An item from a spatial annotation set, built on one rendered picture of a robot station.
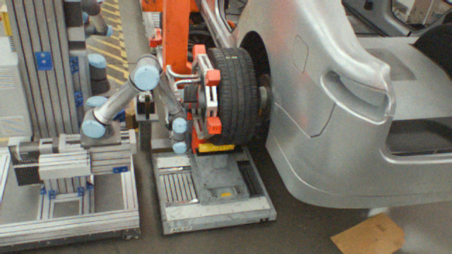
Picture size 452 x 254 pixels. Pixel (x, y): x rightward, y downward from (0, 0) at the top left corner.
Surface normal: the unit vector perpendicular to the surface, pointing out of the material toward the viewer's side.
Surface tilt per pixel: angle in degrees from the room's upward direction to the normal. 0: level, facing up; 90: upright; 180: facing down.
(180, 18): 90
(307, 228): 0
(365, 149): 88
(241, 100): 61
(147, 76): 84
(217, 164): 90
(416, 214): 0
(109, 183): 0
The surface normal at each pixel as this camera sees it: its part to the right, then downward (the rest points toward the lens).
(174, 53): 0.25, 0.60
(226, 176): 0.11, -0.80
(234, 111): 0.26, 0.33
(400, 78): 0.19, -0.51
